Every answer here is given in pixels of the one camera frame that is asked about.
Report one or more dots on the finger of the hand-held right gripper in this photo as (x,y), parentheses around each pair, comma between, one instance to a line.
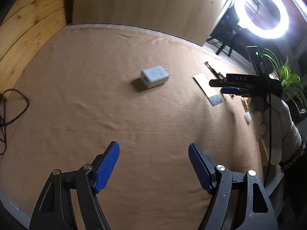
(230,90)
(217,82)

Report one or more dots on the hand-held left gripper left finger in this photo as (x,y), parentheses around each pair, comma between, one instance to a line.
(108,165)

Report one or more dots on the wooden clothespin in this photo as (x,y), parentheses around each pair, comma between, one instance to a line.
(244,103)

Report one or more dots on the wooden board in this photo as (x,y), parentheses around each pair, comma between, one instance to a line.
(144,4)

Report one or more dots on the person's right forearm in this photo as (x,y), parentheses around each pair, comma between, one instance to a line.
(296,153)

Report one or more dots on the cardboard box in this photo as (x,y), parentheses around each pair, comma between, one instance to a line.
(264,154)

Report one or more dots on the metal tweezers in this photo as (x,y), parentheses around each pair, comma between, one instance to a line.
(212,70)

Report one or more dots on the white wall charger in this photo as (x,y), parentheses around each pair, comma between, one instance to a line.
(154,76)

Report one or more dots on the person's right hand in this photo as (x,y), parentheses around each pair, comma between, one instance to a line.
(280,127)

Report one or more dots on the yellow grey scraper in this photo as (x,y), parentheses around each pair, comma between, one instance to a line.
(205,83)

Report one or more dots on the green spider plant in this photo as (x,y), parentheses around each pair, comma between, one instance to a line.
(287,76)

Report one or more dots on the small white cap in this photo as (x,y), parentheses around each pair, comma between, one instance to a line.
(247,117)

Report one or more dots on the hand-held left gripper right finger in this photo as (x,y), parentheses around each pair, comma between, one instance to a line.
(200,167)

